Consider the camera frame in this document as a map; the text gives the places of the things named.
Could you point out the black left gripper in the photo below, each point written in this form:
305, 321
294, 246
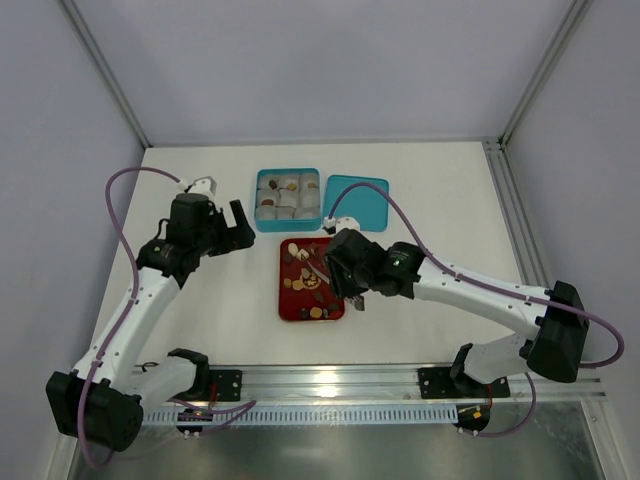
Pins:
228, 235

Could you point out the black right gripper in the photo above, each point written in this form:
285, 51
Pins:
345, 288

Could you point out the stainless steel tongs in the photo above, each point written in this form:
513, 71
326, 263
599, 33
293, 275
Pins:
357, 301

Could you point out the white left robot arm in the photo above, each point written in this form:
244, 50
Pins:
101, 401

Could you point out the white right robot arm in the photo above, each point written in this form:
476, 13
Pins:
548, 329

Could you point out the teal tin lid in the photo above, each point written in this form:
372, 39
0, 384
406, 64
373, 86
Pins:
366, 206

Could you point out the red lacquer tray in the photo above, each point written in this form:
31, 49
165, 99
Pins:
300, 289

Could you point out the teal tin box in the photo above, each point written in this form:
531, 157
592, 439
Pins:
293, 211

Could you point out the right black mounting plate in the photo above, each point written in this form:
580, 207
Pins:
436, 383

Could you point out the black mounting plate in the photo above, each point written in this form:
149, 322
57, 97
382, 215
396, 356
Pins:
225, 385
436, 383

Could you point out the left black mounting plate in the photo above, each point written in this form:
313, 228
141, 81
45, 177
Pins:
225, 385

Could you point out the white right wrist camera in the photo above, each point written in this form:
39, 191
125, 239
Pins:
334, 225

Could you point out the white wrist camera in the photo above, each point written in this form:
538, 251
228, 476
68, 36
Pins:
334, 225
203, 186

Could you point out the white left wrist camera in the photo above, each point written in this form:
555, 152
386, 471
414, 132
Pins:
203, 186

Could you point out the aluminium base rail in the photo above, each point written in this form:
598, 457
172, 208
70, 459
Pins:
388, 382

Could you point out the white slotted cable duct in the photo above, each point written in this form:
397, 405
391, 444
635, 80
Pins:
308, 415

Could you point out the aluminium frame post left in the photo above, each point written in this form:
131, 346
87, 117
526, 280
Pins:
100, 63

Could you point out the aluminium frame post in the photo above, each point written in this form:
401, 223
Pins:
557, 45
100, 63

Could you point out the aluminium frame post right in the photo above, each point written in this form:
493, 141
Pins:
557, 45

